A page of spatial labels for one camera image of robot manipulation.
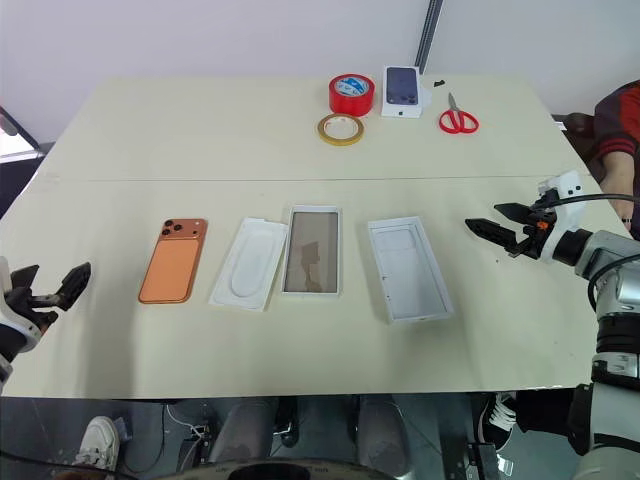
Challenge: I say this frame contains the white paper tray insert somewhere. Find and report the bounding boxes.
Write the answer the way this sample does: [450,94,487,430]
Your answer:
[208,216,290,313]

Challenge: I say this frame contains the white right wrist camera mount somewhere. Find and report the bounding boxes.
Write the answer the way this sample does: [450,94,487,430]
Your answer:
[536,170,587,265]

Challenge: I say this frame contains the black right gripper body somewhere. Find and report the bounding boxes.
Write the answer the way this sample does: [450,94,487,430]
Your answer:
[508,197,558,262]

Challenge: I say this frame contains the yellow tape roll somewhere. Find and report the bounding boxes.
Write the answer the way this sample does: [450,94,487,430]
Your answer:
[316,113,365,147]

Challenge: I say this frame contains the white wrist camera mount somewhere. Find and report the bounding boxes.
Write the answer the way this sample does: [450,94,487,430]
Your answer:
[536,170,587,265]
[0,256,42,352]

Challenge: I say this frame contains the white floor cable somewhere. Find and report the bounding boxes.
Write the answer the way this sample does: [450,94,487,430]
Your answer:
[165,403,202,437]

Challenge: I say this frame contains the dark brown seat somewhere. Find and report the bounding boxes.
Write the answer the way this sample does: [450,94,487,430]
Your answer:
[551,111,597,162]

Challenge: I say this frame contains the person in dark red jacket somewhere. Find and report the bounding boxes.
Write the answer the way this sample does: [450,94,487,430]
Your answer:
[592,79,640,174]

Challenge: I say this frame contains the white box with screen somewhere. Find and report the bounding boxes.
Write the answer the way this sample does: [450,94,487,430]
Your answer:
[280,203,345,298]

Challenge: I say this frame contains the white box blue phone print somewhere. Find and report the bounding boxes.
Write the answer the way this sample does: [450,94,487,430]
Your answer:
[381,64,433,120]

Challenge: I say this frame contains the dark rounded shape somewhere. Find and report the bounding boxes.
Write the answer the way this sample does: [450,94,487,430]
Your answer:
[227,461,314,480]

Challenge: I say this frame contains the white box lid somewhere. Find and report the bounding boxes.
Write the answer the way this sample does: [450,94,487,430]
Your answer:
[367,215,455,326]

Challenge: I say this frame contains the black trouser leg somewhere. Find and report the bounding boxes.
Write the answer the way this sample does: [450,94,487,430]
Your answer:
[513,388,592,436]

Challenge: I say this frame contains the red tape roll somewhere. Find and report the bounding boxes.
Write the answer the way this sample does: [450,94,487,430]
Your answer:
[328,73,376,118]

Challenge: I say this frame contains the dark wall strip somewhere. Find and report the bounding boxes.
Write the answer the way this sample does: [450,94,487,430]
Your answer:
[414,0,445,76]

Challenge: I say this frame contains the red handled scissors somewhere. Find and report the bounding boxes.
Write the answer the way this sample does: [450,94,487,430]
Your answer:
[438,92,480,135]

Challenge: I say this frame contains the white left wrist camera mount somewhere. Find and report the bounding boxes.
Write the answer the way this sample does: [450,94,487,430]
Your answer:
[0,256,42,352]

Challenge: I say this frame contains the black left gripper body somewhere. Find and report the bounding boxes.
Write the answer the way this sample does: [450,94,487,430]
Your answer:
[5,285,59,329]

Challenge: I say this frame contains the glass side table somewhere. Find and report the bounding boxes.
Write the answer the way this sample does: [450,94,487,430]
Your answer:
[0,105,42,165]

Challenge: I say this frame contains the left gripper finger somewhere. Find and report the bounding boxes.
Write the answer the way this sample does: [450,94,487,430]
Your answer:
[54,261,93,312]
[9,264,41,289]

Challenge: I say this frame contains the orange smartphone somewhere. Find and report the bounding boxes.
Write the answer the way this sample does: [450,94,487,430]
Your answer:
[137,217,208,305]

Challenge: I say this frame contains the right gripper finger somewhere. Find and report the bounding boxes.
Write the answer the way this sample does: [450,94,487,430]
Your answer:
[493,201,539,224]
[464,217,527,254]

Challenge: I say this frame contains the black and white sneaker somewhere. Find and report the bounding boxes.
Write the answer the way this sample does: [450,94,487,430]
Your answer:
[478,391,519,452]

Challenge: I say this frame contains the grey leg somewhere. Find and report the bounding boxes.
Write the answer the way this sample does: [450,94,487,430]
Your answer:
[356,394,412,477]
[207,397,279,465]

